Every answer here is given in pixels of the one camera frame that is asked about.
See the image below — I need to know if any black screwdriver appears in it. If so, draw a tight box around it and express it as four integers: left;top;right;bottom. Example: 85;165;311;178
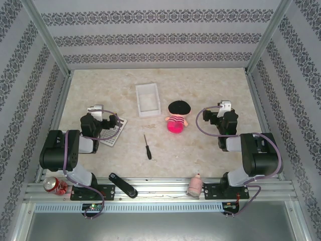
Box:
143;134;152;160

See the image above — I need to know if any white plastic bin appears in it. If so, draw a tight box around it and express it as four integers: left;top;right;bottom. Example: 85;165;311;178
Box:
135;83;162;118

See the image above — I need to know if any white calculator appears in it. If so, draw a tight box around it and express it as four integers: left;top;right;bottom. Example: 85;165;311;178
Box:
99;115;128;148

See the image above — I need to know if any plush doll with black beret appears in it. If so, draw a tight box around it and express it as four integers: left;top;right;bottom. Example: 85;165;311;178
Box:
165;99;193;135

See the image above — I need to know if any black stapler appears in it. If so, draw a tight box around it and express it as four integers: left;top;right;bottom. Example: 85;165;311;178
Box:
108;172;138;199

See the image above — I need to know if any small pink bottle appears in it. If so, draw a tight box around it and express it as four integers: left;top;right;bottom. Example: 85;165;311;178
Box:
186;173;204;197

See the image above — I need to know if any red soda can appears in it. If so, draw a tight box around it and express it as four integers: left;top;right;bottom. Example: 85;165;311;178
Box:
43;176;69;196

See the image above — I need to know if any grey metal sheet panel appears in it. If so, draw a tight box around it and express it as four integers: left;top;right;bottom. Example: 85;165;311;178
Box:
12;200;309;241

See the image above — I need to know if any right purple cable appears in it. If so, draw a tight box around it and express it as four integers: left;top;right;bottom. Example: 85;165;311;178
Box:
196;105;283;218

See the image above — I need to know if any purple cable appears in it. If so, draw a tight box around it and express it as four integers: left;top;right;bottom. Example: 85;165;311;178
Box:
62;109;121;220
196;105;283;218

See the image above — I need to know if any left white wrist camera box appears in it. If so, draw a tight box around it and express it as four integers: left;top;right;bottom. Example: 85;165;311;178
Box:
87;104;104;122

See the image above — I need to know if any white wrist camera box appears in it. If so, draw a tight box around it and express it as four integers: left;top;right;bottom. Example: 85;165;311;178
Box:
87;104;104;122
217;100;233;117

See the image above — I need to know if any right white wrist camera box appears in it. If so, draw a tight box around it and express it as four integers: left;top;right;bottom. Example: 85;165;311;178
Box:
217;100;233;117

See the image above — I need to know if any aluminium side rail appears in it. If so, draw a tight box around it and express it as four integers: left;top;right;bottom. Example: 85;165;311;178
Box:
35;71;73;183
245;71;289;179

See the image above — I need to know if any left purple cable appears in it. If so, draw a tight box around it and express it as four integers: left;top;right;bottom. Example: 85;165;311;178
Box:
62;109;121;220

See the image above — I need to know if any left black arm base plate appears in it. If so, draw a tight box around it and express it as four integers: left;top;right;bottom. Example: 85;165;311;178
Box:
69;184;116;202

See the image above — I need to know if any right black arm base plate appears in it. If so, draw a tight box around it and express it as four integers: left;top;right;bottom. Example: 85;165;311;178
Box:
203;183;250;201

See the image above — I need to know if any aluminium front rail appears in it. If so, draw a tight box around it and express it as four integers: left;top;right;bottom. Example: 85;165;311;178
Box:
23;177;298;202

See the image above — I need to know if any white slotted cable duct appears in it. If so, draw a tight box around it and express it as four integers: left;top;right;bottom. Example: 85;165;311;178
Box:
33;202;224;213

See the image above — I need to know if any aluminium corner post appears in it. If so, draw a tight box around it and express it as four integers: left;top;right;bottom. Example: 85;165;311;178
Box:
19;0;73;77
244;0;296;74

